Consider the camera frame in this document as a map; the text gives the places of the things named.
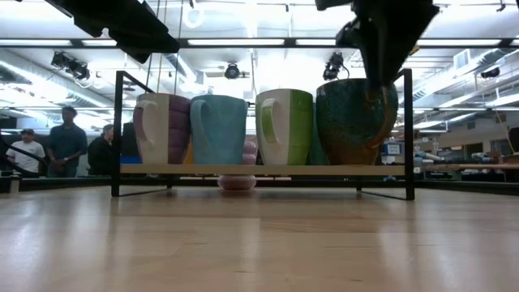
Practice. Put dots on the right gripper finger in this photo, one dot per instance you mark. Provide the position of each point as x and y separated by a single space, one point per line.
381 65

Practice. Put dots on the dark speckled brown mug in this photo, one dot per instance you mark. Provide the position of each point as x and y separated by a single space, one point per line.
348 125

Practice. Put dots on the purple and white ribbed mug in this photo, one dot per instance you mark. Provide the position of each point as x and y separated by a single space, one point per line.
178 130

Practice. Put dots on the green and white mug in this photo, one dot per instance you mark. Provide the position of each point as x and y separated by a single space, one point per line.
300 130

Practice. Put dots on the blue mug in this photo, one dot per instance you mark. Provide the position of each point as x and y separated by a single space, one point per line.
227 134

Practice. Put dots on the orange mug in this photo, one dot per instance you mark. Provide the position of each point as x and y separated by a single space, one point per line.
190 157

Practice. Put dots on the lavender ribbed mug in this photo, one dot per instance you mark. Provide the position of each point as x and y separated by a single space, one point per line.
237 183

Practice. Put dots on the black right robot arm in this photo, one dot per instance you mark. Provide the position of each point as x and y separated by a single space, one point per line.
332 3

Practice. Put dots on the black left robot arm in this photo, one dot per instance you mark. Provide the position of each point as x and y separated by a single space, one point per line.
101 12

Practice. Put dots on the black hanging spotlight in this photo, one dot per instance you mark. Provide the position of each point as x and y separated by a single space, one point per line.
232 71
71 67
334 67

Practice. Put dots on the blue and white box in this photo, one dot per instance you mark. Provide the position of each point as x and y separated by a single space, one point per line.
391 149

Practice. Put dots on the person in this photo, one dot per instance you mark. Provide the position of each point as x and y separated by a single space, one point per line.
26 156
67 146
101 154

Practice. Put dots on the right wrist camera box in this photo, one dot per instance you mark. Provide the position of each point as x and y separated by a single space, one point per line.
348 34

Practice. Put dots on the wooden shelf black metal frame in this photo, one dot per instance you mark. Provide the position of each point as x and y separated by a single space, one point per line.
202 169

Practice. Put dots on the black metal rig frame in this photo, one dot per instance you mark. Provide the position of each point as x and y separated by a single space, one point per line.
81 184

